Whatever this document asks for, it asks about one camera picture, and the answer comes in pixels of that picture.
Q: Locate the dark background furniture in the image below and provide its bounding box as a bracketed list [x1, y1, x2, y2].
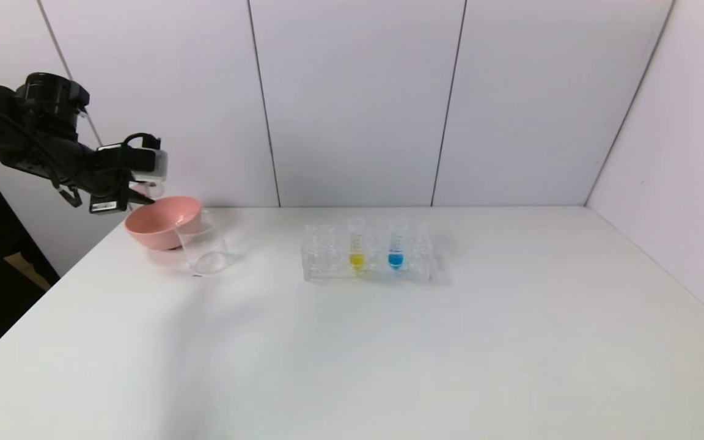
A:
[0, 153, 61, 376]

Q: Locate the pink bowl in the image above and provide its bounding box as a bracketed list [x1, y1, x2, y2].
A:
[125, 196, 203, 251]

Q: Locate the black camera cable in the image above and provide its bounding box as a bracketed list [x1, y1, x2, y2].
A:
[123, 133, 161, 151]

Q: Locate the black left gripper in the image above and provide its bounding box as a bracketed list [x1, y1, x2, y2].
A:
[89, 173, 156, 215]

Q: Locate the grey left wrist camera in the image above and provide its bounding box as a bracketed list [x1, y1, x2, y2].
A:
[129, 147, 168, 184]

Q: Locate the clear acrylic test tube rack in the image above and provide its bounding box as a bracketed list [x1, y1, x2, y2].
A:
[301, 222, 432, 282]

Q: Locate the blue pigment test tube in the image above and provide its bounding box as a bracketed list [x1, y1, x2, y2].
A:
[387, 215, 405, 271]

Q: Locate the yellow pigment test tube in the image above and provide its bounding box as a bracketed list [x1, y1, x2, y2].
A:
[348, 215, 365, 272]

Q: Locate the clear glass beaker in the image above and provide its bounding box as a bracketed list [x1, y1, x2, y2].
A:
[176, 210, 231, 276]

